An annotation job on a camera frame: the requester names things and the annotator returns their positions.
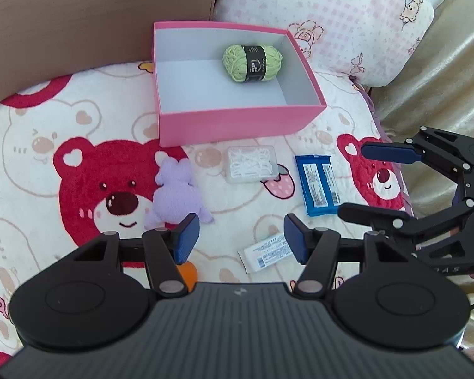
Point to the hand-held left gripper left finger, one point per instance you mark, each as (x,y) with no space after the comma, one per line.
(187,237)

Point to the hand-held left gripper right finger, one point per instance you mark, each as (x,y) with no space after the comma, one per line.
(294,241)

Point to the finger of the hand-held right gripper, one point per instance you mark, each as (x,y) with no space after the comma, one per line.
(387,153)
(375,215)

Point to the white sachet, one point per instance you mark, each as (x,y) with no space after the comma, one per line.
(264,254)

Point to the blue wet wipes packet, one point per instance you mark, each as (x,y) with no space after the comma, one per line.
(316,183)

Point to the clear plastic floss pick box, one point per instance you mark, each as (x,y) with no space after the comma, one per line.
(252,164)

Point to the pink cardboard box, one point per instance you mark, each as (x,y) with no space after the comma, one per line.
(237,126)

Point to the orange object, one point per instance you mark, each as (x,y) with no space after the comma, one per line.
(187,274)

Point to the purple plush toy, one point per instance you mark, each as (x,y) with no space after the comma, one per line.
(177,193)

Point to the golden shiny cloth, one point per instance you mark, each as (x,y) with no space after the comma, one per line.
(438,87)

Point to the pink floral pillow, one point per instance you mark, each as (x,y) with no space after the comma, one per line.
(339,8)

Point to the green yarn ball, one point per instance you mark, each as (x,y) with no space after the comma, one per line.
(233,61)

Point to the brown embroidered pillow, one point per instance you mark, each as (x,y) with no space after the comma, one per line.
(63,27)

